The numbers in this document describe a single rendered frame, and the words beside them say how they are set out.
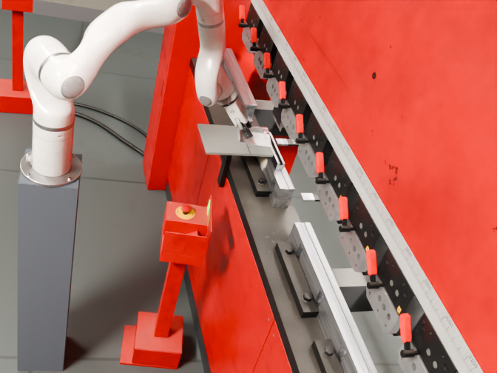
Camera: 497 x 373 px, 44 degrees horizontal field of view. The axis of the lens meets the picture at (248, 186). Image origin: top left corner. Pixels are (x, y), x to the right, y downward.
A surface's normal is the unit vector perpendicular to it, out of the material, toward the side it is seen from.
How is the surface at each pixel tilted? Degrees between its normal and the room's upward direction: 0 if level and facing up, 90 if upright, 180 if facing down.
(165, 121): 90
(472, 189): 90
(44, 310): 90
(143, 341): 0
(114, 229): 0
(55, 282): 90
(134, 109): 0
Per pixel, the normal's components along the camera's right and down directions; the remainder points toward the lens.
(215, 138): 0.23, -0.76
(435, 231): -0.94, -0.02
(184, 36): 0.24, 0.65
